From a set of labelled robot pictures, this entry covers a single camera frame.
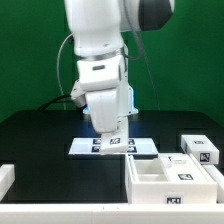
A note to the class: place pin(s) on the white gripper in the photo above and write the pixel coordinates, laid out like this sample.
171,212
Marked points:
103,108

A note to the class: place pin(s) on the white door panel front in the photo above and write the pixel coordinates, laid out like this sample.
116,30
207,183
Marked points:
117,141

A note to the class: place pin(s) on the white door panel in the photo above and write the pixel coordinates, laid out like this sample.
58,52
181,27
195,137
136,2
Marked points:
181,168
117,141

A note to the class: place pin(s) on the white cabinet body box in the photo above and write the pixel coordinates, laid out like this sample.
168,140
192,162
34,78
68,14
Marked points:
146,183

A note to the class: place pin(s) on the white cabinet top block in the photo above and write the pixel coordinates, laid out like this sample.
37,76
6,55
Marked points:
201,148

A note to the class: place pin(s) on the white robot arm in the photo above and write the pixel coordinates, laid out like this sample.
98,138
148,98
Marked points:
96,26

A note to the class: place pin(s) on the white marker base sheet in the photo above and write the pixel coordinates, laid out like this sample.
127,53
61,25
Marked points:
137,146

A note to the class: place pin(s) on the white left fence block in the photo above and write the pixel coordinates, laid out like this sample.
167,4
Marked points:
7,177

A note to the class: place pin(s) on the white fence block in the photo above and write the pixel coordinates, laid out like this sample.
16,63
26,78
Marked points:
7,177
218,177

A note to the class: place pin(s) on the white right fence block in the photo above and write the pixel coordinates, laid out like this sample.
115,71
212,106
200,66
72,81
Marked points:
218,177

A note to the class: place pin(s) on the white front fence rail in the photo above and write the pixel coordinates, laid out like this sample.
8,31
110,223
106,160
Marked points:
111,214

